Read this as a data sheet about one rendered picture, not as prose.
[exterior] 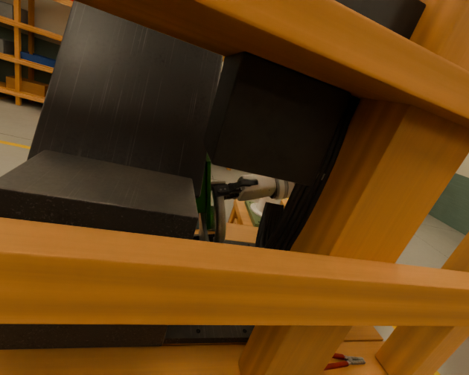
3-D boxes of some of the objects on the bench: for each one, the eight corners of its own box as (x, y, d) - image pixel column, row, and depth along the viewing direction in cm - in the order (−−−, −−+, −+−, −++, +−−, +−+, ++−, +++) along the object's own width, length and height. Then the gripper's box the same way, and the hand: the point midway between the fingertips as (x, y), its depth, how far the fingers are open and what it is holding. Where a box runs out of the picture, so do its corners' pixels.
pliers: (319, 371, 62) (321, 368, 62) (310, 351, 67) (312, 348, 67) (368, 372, 67) (371, 369, 66) (356, 353, 71) (359, 350, 71)
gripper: (288, 187, 63) (218, 197, 59) (269, 205, 78) (213, 213, 74) (281, 161, 66) (213, 169, 62) (264, 183, 81) (208, 190, 77)
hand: (220, 193), depth 68 cm, fingers closed on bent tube, 3 cm apart
